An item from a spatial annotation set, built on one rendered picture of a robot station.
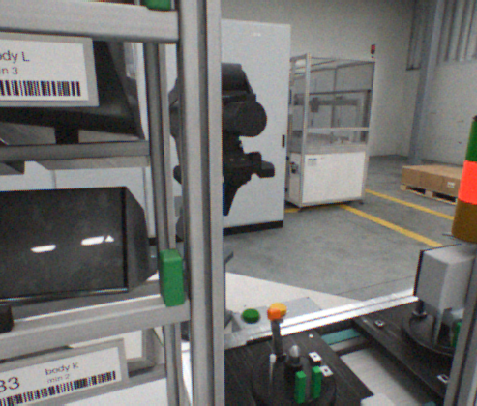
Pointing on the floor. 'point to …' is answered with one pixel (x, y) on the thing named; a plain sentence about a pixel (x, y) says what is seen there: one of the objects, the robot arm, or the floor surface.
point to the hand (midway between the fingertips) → (224, 198)
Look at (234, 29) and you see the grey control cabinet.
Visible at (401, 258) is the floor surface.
